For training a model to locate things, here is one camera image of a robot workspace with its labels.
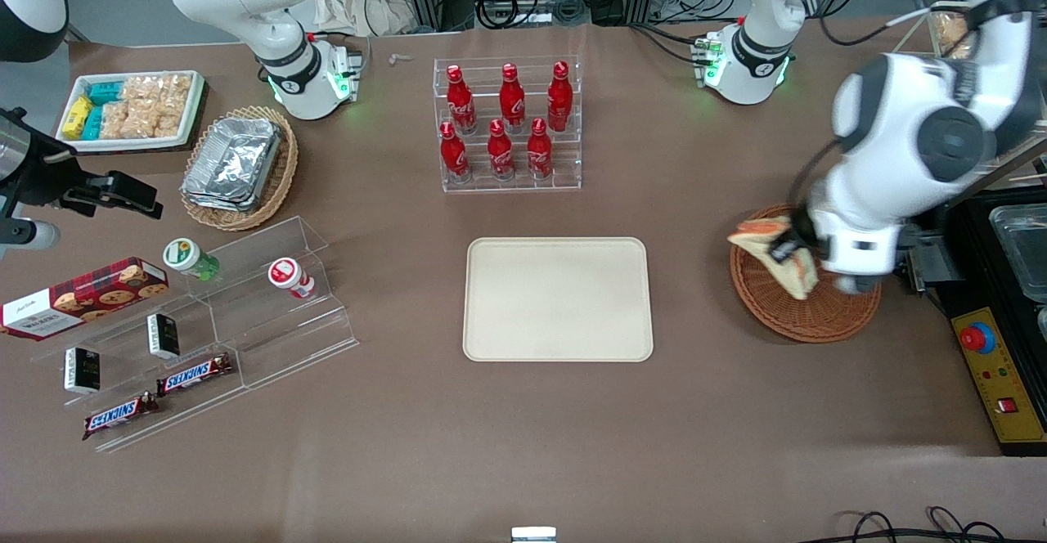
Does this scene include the stack of foil trays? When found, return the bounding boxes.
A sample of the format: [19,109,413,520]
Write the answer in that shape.
[182,116,284,213]

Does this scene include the brown snickers bar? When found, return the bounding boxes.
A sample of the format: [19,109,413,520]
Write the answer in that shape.
[82,392,160,441]
[155,353,235,397]

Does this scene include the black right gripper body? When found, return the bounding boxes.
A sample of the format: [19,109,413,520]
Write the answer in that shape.
[25,141,111,215]

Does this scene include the red cola bottle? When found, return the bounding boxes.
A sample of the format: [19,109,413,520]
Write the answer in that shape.
[439,122,471,183]
[547,61,573,133]
[446,65,478,136]
[527,118,554,180]
[499,63,527,132]
[488,119,516,182]

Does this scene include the grey metal bar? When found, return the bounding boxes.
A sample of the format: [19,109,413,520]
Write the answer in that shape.
[953,138,1047,210]

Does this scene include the grey metal bracket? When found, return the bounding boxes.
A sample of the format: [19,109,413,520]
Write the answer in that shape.
[900,228,956,294]

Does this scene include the round brown wicker basket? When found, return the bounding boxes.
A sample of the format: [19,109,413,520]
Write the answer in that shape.
[730,203,883,343]

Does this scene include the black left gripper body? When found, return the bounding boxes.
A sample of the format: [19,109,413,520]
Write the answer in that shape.
[789,200,830,259]

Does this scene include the white snack tray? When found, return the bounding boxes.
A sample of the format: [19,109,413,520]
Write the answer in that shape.
[56,70,205,154]

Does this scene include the yellow snack packet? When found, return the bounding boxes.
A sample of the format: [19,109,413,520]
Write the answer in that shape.
[62,96,92,140]

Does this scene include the green yogurt cup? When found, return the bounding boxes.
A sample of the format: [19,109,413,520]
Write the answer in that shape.
[163,238,222,282]

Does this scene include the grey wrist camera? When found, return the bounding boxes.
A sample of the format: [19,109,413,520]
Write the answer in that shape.
[830,269,883,295]
[0,219,61,254]

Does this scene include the clear rice cracker bag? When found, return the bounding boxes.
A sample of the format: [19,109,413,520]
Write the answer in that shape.
[99,101,132,140]
[123,74,193,105]
[127,101,187,139]

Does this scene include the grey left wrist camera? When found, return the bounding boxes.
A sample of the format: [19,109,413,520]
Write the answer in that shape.
[830,269,883,295]

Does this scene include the white wire rack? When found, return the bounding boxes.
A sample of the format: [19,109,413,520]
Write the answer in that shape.
[887,2,1047,174]

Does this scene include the small black white box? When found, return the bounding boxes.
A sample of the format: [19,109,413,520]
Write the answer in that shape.
[64,347,101,396]
[146,312,181,360]

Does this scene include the black coiled cable bundle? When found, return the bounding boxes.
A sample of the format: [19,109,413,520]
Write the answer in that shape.
[474,0,591,30]

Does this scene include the red tartan cookie box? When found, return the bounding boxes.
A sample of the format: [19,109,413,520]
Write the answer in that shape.
[0,257,170,341]

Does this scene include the black yellow control box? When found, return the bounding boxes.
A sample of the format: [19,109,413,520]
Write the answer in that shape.
[896,187,1047,456]

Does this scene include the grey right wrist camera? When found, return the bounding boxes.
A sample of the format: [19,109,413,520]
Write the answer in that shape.
[0,219,61,254]

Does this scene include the black floor cable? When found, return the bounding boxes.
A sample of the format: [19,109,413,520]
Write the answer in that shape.
[818,506,1047,543]

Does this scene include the red yogurt cup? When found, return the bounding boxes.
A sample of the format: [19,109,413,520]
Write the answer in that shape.
[267,258,316,300]

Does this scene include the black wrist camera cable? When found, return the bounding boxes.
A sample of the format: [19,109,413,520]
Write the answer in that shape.
[787,138,845,229]

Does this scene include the clear glass container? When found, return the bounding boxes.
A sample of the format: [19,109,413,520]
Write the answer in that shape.
[988,204,1047,305]

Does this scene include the oval light wicker basket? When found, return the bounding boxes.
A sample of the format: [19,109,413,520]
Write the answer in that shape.
[180,105,299,231]

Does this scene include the clear acrylic bottle rack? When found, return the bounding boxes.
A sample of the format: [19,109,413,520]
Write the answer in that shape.
[433,56,583,194]

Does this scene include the beige rectangular tray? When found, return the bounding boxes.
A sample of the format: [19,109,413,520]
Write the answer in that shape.
[463,237,654,362]

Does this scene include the triangular sandwich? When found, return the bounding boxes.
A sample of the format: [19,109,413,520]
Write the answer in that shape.
[727,216,820,301]

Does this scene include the clear acrylic stepped shelf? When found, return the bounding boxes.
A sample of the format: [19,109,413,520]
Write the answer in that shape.
[31,216,361,454]

